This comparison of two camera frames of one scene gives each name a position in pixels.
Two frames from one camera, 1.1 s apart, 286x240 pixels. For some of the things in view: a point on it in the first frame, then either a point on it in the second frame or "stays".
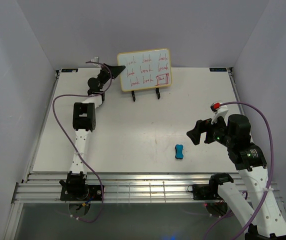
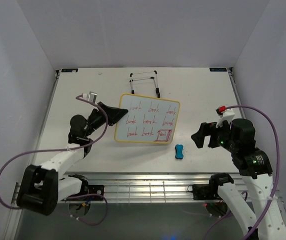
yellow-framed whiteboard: (145, 69) → (149, 119)
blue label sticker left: (69, 70) stays
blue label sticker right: (218, 69) stays
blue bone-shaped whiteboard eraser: (178, 149) stays
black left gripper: (116, 70) → (114, 114)
